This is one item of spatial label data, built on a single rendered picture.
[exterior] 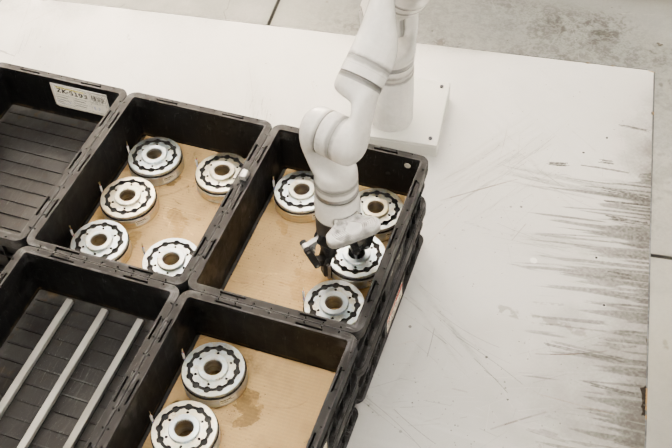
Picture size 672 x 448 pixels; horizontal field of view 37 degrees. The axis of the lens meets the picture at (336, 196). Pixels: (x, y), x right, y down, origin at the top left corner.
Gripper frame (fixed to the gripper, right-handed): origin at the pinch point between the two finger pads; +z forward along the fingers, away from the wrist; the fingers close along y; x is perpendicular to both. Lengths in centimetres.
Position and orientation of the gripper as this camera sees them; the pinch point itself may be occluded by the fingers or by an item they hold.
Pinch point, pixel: (340, 263)
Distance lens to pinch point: 173.8
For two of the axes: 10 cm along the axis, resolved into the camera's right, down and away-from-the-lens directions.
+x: 4.2, 6.7, -6.2
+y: -9.1, 3.3, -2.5
